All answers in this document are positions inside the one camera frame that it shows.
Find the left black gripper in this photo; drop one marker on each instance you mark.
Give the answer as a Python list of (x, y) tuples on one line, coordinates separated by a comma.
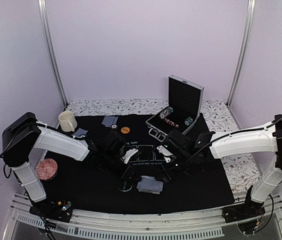
[(129, 171)]

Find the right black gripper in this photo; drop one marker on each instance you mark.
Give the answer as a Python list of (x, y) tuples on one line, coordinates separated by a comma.
[(167, 175)]

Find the orange big blind button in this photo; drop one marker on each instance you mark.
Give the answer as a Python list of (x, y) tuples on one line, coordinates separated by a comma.
[(125, 130)]

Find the single blue playing card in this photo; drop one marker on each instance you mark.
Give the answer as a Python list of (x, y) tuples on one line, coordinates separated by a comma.
[(108, 121)]

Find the clear dealer button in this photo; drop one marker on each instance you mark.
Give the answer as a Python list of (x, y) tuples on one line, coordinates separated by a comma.
[(124, 186)]

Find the poker chip row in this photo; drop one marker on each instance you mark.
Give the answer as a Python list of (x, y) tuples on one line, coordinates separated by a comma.
[(188, 121), (166, 112)]

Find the blue playing card deck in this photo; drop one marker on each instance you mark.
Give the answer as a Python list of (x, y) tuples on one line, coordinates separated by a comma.
[(152, 187)]

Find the aluminium poker chip case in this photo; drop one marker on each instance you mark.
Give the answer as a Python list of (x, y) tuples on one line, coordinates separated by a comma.
[(185, 97)]

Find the queen of spades card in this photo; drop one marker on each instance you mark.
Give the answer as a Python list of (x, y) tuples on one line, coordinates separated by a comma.
[(145, 178)]

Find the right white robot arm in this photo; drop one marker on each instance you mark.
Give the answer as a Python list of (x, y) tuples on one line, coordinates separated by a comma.
[(262, 138)]

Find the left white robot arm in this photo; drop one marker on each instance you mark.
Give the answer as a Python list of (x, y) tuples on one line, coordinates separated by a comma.
[(27, 134)]

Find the black poker table mat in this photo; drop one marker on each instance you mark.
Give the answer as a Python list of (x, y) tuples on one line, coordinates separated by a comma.
[(91, 188)]

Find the red dice row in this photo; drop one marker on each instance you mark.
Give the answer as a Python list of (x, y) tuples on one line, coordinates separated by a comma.
[(172, 123)]

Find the cream ceramic mug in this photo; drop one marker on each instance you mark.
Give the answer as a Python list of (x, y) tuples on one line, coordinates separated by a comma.
[(67, 121)]

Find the red patterned round tin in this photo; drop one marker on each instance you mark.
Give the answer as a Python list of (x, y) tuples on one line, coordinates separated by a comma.
[(46, 169)]

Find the small green circuit board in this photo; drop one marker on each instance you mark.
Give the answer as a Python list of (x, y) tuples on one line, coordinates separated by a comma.
[(64, 205)]

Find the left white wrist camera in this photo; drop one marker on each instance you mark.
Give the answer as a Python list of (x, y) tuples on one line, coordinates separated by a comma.
[(128, 155)]

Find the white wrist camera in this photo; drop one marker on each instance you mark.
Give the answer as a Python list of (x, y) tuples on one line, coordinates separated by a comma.
[(128, 155), (167, 155)]

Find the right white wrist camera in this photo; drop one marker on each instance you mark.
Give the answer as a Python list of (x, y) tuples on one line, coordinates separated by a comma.
[(167, 155)]

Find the right aluminium frame post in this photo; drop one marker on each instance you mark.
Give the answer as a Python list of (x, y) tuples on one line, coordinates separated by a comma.
[(248, 24)]

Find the aluminium frame post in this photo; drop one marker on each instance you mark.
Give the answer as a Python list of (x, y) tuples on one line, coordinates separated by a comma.
[(42, 7), (248, 24)]

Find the left aluminium frame post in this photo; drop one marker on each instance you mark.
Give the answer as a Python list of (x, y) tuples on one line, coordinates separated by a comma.
[(42, 7)]

